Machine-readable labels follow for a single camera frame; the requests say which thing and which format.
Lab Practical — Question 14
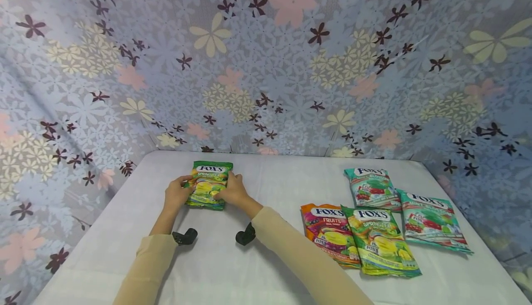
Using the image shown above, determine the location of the person's right hand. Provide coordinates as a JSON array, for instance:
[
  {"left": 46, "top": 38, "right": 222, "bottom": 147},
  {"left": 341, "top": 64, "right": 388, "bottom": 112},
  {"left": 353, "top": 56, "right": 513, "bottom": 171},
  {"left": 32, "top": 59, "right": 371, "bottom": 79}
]
[{"left": 212, "top": 171, "right": 251, "bottom": 209}]

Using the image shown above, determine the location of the person's left hand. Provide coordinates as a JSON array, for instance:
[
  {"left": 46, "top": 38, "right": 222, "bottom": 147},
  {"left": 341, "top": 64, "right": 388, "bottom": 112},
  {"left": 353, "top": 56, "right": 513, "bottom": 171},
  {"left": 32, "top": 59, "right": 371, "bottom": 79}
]
[{"left": 163, "top": 175, "right": 196, "bottom": 215}]

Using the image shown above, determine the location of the green candy packet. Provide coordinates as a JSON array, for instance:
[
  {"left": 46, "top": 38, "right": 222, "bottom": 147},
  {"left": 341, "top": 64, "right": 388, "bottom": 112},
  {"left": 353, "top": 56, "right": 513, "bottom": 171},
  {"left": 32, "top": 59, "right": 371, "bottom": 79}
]
[
  {"left": 341, "top": 206, "right": 423, "bottom": 279},
  {"left": 184, "top": 161, "right": 234, "bottom": 211}
]

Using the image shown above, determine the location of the person's right forearm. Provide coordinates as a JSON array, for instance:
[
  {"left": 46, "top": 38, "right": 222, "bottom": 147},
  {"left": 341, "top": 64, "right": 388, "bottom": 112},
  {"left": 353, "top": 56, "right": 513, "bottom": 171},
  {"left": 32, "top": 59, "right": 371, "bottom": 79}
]
[{"left": 241, "top": 196, "right": 375, "bottom": 305}]

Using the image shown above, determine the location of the person's left forearm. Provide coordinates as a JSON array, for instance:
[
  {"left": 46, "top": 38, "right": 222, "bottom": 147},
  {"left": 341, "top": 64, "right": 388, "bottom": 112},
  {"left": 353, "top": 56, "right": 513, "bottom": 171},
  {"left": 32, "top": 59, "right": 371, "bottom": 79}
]
[{"left": 112, "top": 209, "right": 182, "bottom": 305}]

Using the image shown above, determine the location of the orange candy packet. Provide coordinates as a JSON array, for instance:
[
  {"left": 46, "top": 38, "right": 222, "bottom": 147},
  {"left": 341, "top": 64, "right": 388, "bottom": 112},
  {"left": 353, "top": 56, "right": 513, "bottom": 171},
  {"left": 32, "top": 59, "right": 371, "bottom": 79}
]
[{"left": 300, "top": 203, "right": 362, "bottom": 269}]

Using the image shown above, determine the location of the teal candy packet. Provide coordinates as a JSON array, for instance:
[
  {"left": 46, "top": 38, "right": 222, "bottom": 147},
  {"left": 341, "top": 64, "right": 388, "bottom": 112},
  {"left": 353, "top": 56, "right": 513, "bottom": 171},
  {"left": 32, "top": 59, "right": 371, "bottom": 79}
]
[
  {"left": 396, "top": 189, "right": 474, "bottom": 255},
  {"left": 344, "top": 167, "right": 402, "bottom": 212}
]

